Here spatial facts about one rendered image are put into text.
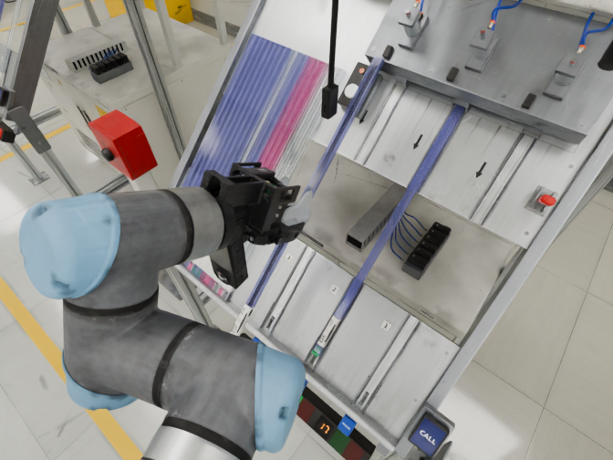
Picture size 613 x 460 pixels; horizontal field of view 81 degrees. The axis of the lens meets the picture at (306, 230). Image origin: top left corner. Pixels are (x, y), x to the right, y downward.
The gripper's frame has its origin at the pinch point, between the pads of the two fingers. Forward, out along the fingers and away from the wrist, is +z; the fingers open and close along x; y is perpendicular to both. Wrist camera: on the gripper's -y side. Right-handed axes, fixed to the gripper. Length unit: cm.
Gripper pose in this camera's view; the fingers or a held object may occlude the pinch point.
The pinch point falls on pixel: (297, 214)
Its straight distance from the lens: 56.0
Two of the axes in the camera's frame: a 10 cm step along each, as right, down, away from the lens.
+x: -7.7, -5.0, 3.9
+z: 5.3, -1.7, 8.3
